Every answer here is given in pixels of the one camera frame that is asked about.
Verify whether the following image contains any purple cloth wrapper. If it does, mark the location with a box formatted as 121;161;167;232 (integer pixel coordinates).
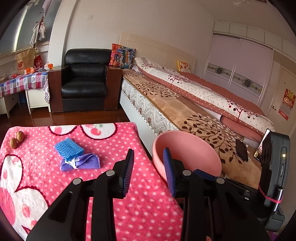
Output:
60;153;100;172

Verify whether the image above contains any blue foam net sleeve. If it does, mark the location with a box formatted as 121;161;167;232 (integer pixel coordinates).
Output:
55;138;84;161

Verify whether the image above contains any pink plastic trash bin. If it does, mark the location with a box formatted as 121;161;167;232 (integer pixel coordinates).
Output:
152;131;222;180

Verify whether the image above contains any black phone on bed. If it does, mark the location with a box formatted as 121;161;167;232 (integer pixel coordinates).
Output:
235;139;248;162

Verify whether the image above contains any white red dotted quilt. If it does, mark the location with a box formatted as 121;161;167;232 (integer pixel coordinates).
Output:
135;57;275;137

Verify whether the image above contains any bed with brown leaf blanket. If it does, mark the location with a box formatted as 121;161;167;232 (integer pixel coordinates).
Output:
119;33;263;188

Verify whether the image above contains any pink polka dot blanket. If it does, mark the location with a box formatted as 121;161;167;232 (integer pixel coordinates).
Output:
0;122;186;241

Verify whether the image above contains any black leather armchair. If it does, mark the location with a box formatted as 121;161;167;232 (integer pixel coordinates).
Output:
48;48;122;113

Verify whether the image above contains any yellow red pillow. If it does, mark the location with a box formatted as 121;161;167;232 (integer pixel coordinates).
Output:
177;61;191;73

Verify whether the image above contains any colourful comic cushion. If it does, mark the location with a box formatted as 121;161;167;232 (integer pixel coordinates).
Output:
109;44;136;69

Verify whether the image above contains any checked tablecloth table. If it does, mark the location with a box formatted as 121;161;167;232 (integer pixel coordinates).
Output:
1;71;51;116

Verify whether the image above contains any white wardrobe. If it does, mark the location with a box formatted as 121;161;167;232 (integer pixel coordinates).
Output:
202;21;295;106

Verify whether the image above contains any orange box on table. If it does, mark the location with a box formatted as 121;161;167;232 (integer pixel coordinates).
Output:
24;67;36;75

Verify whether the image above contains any red gift bag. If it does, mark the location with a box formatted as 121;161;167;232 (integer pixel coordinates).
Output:
34;55;44;69

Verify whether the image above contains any brown paper bag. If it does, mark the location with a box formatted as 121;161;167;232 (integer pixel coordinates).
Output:
16;48;35;74

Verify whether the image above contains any coat rack with clothes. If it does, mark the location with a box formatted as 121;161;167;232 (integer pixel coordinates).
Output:
30;0;53;48

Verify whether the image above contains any white ceiling fan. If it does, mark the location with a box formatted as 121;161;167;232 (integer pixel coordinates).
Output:
232;0;251;8

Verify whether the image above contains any black camera phone mount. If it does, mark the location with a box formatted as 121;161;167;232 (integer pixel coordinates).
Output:
256;131;290;212

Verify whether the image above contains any red wall calendar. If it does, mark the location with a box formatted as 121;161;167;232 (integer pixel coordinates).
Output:
278;89;295;120

